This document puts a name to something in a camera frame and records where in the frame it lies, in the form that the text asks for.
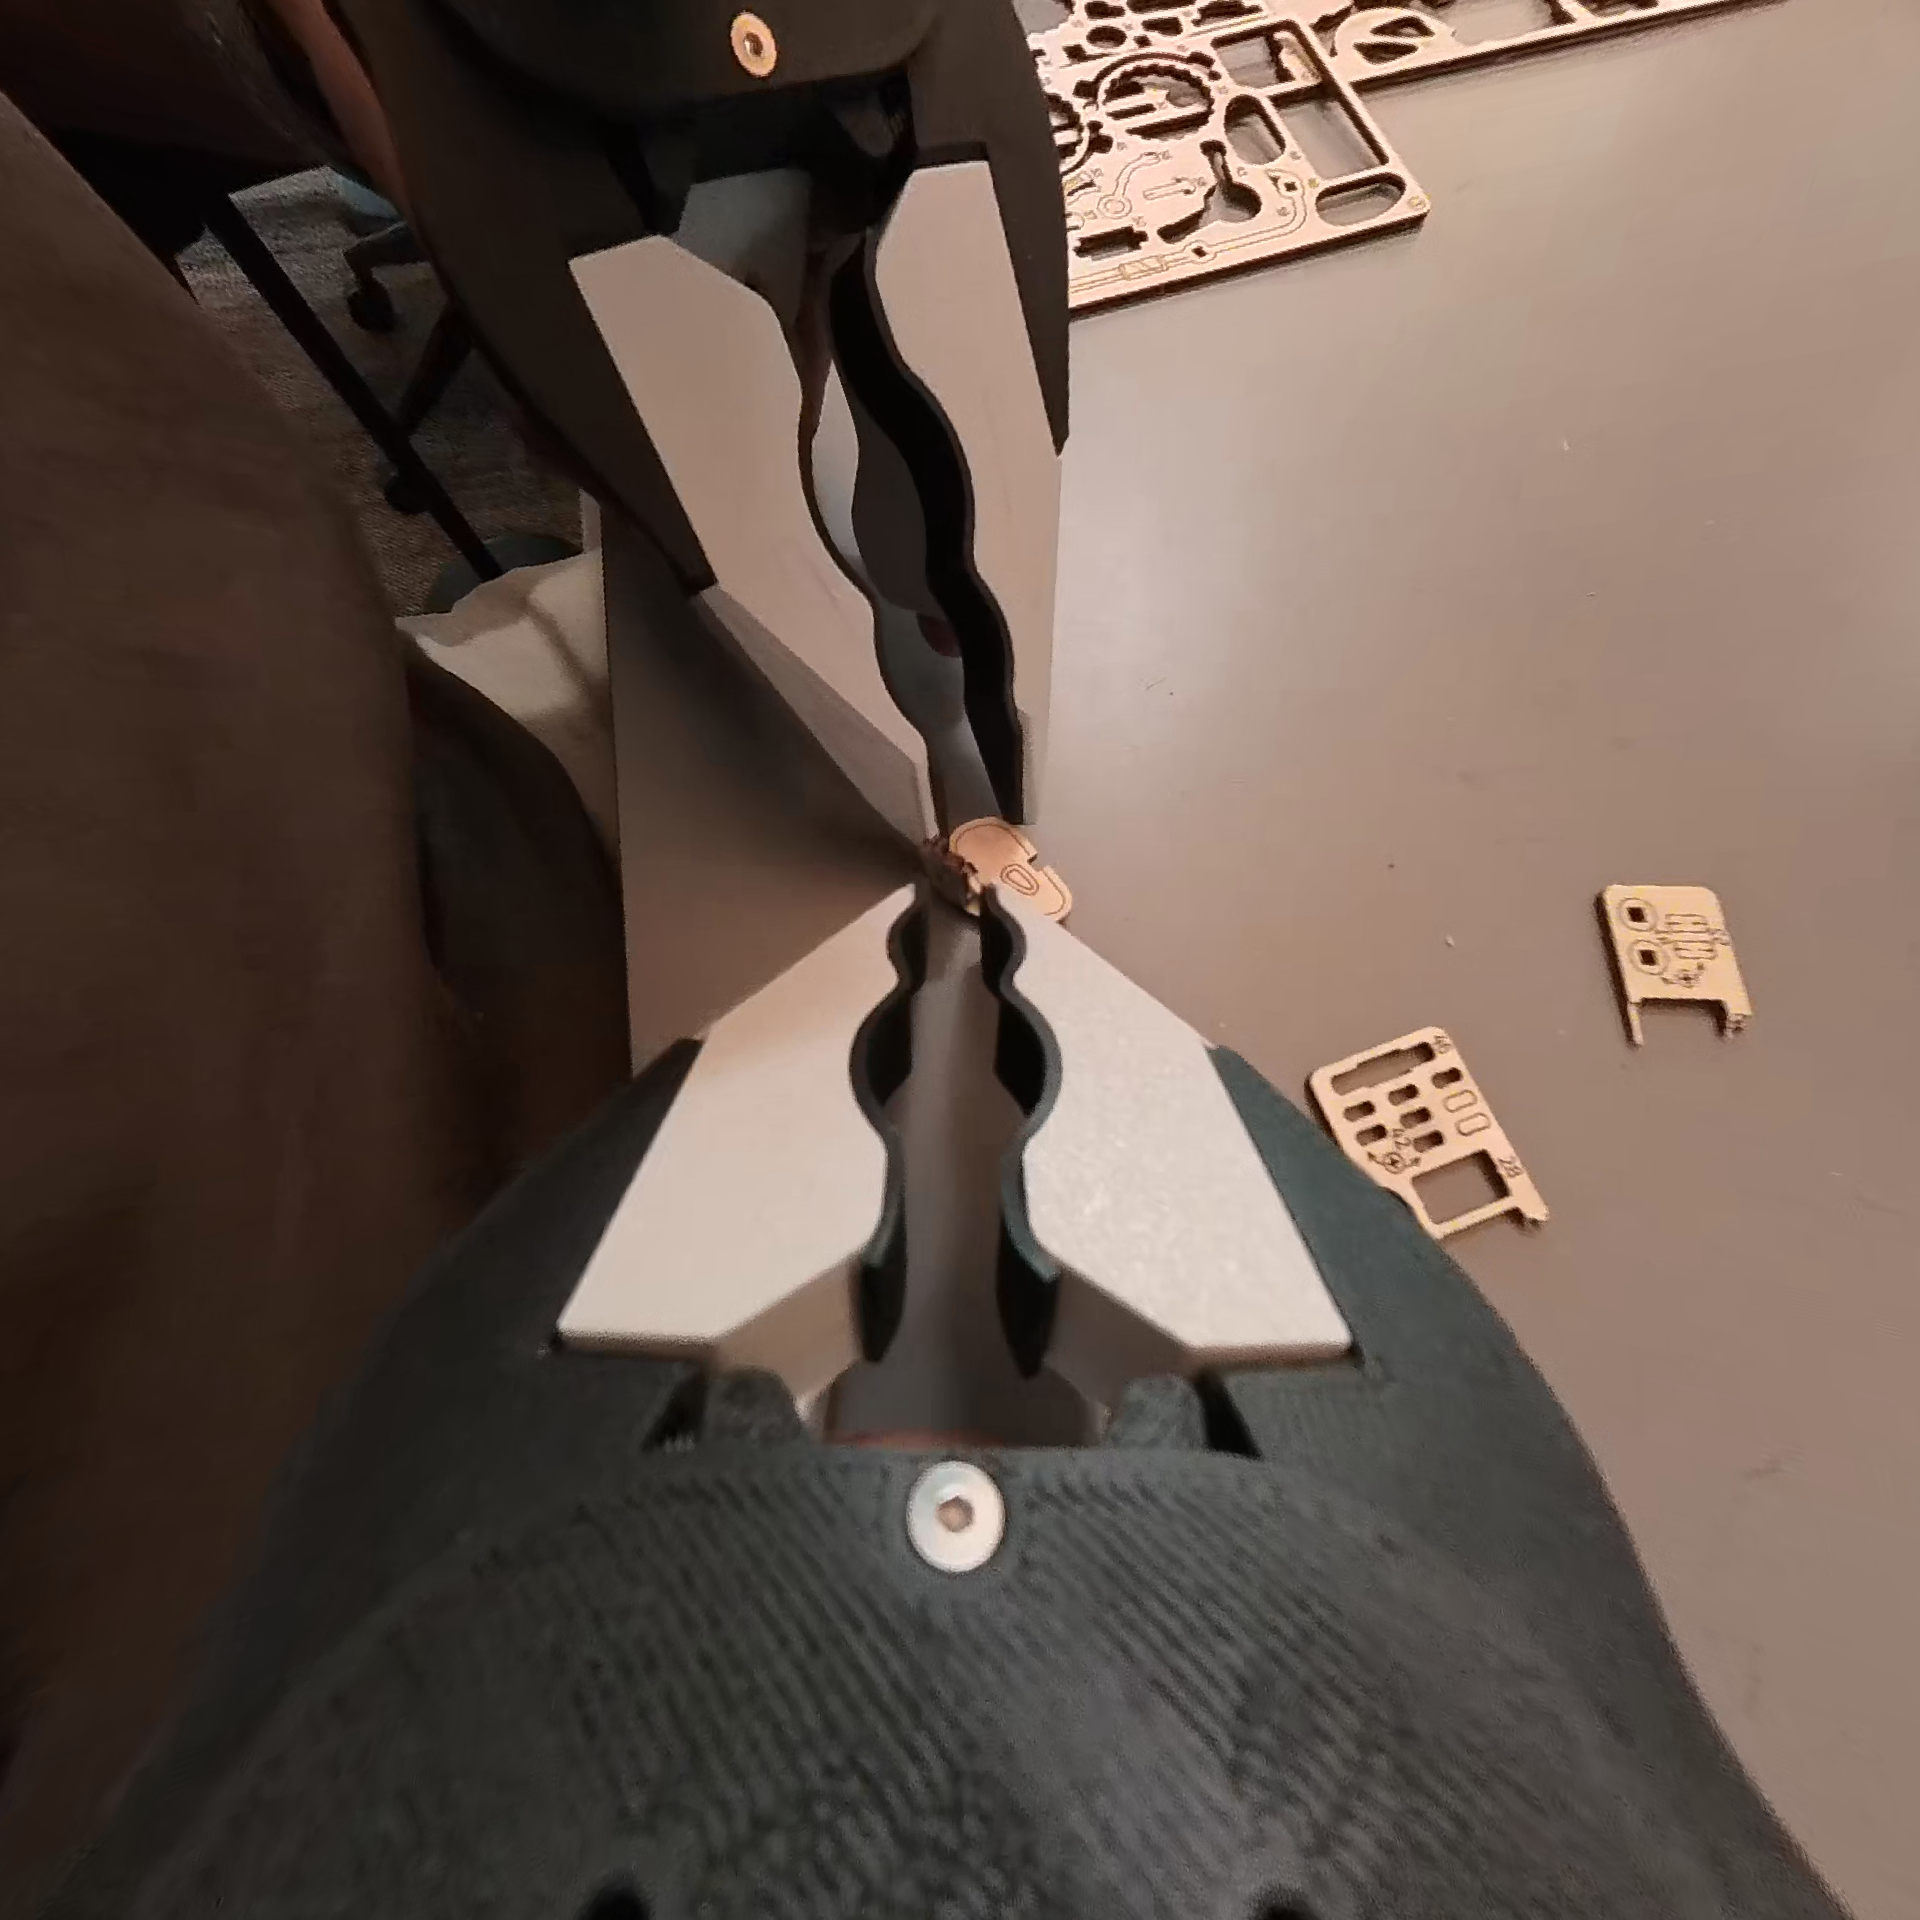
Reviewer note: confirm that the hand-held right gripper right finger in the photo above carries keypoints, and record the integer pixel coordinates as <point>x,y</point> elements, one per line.
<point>1186,1198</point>

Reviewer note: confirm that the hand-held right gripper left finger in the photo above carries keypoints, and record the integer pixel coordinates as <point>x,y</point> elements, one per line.
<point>718,1187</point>

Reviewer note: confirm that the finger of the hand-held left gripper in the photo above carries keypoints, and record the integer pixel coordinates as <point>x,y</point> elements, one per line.
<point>1004,453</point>
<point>706,418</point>

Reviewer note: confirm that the notched wooden piece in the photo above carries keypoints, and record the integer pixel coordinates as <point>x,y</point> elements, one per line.
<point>946,868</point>

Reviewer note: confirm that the small oval wooden piece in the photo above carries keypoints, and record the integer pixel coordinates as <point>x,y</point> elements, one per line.
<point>984,839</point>

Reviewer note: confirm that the grey desk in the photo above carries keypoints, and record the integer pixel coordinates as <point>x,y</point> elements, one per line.
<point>1501,597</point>

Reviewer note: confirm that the slotted wooden grid piece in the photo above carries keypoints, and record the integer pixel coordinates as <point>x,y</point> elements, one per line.
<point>1394,1162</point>

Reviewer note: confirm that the black chair base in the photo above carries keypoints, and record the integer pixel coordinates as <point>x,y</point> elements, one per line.
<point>434,453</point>

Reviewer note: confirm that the wooden gear puzzle sheet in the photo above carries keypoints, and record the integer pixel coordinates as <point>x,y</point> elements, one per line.
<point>1340,90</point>

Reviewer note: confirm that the person's brown clothing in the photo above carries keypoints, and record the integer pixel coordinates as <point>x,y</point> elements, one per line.
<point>225,973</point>

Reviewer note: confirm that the two-hole wooden piece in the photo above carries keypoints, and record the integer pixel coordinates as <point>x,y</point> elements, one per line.
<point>1708,973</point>

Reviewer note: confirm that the pale wooden cutout sheet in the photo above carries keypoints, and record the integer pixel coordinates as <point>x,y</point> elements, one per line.
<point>1574,45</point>

